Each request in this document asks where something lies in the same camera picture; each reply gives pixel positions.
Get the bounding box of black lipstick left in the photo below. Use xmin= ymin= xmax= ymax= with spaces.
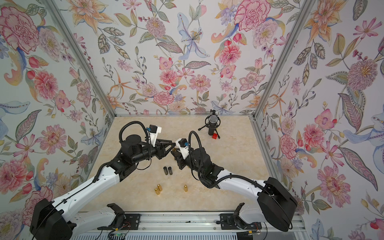
xmin=163 ymin=167 xmax=169 ymax=175

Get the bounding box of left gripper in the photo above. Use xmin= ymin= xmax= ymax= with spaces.
xmin=131 ymin=140 xmax=176 ymax=164

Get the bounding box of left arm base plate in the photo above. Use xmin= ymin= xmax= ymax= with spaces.
xmin=113 ymin=214 xmax=141 ymax=231

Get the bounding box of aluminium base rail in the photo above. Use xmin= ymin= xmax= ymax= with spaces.
xmin=76 ymin=211 xmax=309 ymax=240

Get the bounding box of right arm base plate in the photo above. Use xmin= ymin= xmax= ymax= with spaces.
xmin=216 ymin=214 xmax=263 ymax=231

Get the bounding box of black microphone on tripod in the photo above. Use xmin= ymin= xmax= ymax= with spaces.
xmin=198 ymin=110 xmax=221 ymax=139

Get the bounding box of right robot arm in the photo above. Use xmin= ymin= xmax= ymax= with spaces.
xmin=172 ymin=131 xmax=298 ymax=232

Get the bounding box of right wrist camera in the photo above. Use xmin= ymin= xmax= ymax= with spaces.
xmin=176 ymin=138 xmax=189 ymax=160

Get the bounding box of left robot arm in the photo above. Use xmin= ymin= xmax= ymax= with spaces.
xmin=30 ymin=121 xmax=176 ymax=240

